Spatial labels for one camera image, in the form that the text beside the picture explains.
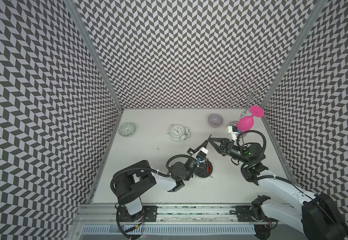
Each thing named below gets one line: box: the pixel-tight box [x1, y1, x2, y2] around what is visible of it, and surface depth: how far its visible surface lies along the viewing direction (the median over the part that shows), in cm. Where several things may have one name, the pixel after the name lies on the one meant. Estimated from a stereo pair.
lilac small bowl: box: [207, 114, 224, 128], surface depth 109 cm
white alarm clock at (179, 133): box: [167, 124, 192, 142], surface depth 102 cm
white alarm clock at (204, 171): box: [193, 160, 214, 179], surface depth 84 cm
